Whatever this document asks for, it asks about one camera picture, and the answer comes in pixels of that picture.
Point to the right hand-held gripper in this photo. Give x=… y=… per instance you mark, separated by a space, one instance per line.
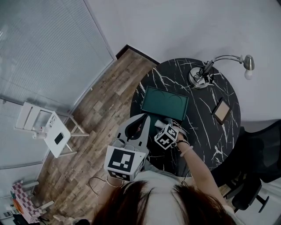
x=166 y=137

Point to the person's left forearm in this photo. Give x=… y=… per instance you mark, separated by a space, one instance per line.
x=114 y=183

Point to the silver gooseneck desk lamp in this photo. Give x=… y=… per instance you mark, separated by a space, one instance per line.
x=249 y=62

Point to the white wooden chair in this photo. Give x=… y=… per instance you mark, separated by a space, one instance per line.
x=62 y=128

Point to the person's right forearm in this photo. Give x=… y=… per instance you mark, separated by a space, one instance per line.
x=197 y=167

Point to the person's white shirt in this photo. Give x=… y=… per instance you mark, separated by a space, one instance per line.
x=162 y=182

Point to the small clear bottle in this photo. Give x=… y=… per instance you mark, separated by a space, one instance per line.
x=39 y=135
x=41 y=129

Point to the white printed card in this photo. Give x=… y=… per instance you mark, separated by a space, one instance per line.
x=52 y=120

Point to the black office chair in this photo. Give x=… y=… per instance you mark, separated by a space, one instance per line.
x=263 y=153

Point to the white window blinds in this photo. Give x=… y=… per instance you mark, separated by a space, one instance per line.
x=44 y=55

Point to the green box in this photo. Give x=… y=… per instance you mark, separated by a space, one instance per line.
x=162 y=103

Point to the black smartphone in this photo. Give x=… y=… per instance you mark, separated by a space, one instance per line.
x=58 y=138

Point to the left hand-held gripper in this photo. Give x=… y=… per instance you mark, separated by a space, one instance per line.
x=120 y=162

